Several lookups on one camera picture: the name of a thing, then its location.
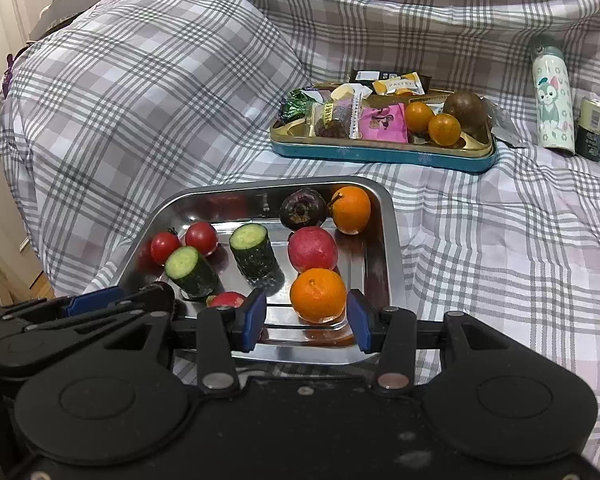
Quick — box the blue and gold tin tray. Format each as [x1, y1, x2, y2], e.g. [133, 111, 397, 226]
[269, 80, 497, 175]

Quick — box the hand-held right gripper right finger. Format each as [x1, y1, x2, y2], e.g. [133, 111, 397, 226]
[346, 290, 512, 393]

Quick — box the small orange mandarin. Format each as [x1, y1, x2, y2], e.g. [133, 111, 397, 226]
[427, 113, 462, 147]
[329, 186, 372, 235]
[290, 267, 348, 324]
[404, 102, 436, 133]

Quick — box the white cartoon print bottle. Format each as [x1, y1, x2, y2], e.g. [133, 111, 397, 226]
[531, 35, 577, 156]

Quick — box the dark purple passion fruit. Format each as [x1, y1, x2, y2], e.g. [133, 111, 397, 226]
[279, 187, 329, 232]

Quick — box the light wooden frame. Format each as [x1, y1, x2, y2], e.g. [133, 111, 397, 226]
[0, 247, 56, 306]

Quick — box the yellow pastry packet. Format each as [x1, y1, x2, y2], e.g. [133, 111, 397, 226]
[371, 72, 426, 96]

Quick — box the cream and black can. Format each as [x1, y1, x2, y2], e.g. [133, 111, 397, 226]
[576, 98, 600, 162]

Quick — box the purple cloth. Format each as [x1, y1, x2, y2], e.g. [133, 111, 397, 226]
[0, 52, 18, 98]

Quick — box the cucumber piece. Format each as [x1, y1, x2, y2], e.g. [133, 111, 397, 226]
[229, 222, 278, 281]
[165, 246, 221, 298]

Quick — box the silver foil packet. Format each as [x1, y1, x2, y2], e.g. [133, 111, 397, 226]
[485, 100, 528, 148]

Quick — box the stainless steel tray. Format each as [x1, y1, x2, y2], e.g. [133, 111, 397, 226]
[96, 175, 406, 366]

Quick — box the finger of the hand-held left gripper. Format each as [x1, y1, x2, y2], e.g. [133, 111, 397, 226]
[0, 304, 175, 375]
[2, 285, 127, 323]

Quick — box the cream snack packet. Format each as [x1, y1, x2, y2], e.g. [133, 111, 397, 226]
[330, 84, 373, 106]

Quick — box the brown round fruit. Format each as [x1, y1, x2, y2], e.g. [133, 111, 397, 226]
[442, 90, 488, 133]

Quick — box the pink snack packet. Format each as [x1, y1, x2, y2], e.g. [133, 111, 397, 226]
[360, 105, 410, 143]

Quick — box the red cherry tomato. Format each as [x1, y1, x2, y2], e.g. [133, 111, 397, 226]
[150, 230, 182, 266]
[185, 221, 219, 256]

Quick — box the grey plaid blanket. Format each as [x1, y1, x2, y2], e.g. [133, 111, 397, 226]
[0, 0, 600, 480]

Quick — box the red radish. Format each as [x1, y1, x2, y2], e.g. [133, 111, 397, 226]
[206, 291, 247, 309]
[287, 226, 339, 273]

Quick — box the clear snack packet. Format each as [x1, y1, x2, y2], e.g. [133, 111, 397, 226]
[307, 99, 363, 138]

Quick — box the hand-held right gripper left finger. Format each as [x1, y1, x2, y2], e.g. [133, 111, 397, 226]
[105, 288, 268, 393]

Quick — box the cardboard box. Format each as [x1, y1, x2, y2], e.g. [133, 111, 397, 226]
[27, 0, 116, 43]

